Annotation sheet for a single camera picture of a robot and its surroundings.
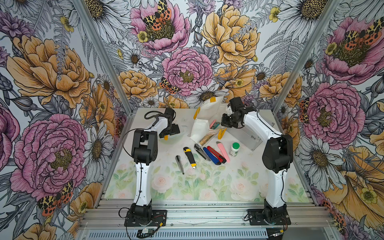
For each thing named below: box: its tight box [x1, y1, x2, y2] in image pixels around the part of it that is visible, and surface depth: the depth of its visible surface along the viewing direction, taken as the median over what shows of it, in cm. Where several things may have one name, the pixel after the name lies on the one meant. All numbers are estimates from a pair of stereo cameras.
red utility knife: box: [207, 146, 227, 164], surface depth 98 cm
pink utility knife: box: [216, 141, 231, 163], surface depth 101 cm
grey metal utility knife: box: [194, 143, 211, 162], surface depth 100 cm
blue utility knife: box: [203, 147, 222, 165], surface depth 96 cm
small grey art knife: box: [175, 155, 185, 175], surface depth 96 cm
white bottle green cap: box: [229, 142, 240, 157], surface depth 93 cm
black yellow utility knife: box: [183, 146, 197, 169], surface depth 98 cm
